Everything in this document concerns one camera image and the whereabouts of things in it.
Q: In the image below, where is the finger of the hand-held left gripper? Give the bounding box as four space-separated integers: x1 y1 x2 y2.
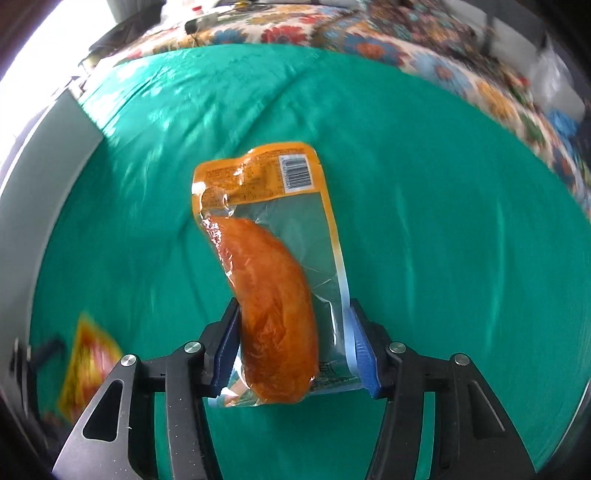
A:
28 339 64 367

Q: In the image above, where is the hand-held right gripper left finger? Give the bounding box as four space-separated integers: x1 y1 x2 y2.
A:
52 298 241 480

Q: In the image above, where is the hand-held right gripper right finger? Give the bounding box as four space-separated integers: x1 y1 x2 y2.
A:
346 299 536 480

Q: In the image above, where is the yellow snack packet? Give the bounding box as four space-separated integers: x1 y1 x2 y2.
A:
56 313 124 424

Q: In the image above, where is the clear orange drumstick packet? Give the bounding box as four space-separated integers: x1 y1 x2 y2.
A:
191 143 370 409

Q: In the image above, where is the white cardboard box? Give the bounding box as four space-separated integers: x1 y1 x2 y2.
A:
0 85 106 333

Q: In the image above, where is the green cloth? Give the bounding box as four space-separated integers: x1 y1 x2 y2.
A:
28 44 585 480

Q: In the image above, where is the blue cloth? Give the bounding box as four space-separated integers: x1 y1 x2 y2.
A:
547 110 580 137

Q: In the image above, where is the white power strip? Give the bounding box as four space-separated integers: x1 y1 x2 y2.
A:
184 11 220 31

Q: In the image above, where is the folded dark floral cloth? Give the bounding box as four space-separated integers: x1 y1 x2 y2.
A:
365 0 490 65

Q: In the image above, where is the floral bedspread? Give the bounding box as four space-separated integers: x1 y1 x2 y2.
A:
88 0 591 208

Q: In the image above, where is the clear plastic bag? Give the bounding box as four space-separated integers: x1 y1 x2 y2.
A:
529 39 587 121

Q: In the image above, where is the grey strapped pillow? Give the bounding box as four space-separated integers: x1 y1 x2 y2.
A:
462 0 555 56

